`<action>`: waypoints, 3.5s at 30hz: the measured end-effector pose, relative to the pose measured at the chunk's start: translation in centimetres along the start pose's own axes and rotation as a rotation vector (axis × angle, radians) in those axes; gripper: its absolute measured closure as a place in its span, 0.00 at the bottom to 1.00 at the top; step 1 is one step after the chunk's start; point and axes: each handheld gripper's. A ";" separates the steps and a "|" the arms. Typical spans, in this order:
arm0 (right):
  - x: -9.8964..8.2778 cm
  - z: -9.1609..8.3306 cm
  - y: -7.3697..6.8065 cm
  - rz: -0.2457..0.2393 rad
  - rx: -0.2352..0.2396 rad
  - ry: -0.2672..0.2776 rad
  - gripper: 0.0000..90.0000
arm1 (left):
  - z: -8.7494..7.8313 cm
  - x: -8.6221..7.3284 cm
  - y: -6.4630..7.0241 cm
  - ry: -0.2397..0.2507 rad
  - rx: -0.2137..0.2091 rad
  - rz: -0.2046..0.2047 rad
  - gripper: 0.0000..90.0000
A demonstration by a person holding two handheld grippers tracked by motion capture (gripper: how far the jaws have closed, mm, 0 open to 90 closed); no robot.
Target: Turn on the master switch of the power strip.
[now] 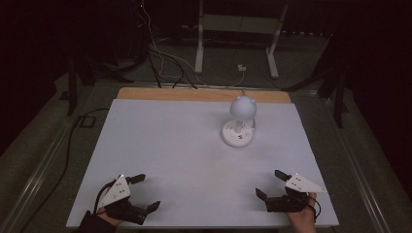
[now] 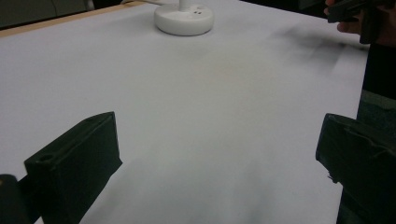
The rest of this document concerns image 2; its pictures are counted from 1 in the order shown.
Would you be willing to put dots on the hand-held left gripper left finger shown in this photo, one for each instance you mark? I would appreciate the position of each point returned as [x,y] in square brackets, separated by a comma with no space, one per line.
[77,161]

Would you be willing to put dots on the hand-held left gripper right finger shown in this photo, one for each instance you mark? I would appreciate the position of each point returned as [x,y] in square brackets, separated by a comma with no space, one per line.
[358,161]

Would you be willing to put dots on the white round lamp base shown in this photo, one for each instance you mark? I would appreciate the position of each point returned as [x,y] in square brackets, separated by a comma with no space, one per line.
[183,20]

